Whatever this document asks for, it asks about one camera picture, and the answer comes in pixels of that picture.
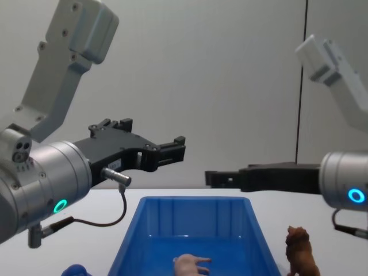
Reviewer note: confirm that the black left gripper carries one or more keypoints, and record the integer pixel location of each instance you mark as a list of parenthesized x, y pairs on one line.
[(115, 149)]

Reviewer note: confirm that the right robot arm with grey bracket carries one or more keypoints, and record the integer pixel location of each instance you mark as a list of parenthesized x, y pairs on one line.
[(345, 178)]

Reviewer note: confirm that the blue plastic bin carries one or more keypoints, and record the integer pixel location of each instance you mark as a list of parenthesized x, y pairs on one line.
[(184, 224)]

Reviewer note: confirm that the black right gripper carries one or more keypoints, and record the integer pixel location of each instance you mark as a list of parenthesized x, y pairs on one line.
[(281, 178)]

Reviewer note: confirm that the blue toy animal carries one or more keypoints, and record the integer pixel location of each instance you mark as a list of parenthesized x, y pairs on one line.
[(74, 270)]

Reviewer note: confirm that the brown toy lion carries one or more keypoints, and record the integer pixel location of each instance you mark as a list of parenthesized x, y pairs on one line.
[(300, 250)]

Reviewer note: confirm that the pink toy pig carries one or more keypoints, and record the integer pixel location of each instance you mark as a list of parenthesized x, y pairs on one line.
[(188, 263)]

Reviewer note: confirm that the left robot arm with grey bracket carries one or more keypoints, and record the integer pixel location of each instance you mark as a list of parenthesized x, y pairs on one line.
[(49, 172)]

